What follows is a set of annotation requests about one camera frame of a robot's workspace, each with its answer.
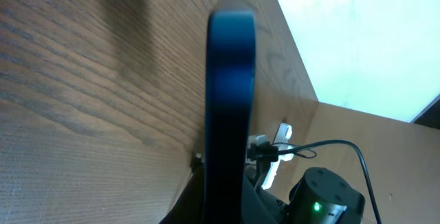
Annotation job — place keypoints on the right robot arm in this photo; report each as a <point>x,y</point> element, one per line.
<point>322,196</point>

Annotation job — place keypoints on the blue Galaxy smartphone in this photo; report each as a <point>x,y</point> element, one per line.
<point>230,70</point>

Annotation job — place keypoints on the white power strip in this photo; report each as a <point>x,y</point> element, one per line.
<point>264,158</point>

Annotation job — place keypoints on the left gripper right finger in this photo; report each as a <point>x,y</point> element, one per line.
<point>259,206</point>

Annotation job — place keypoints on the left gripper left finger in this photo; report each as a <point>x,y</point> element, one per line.
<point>189,206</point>

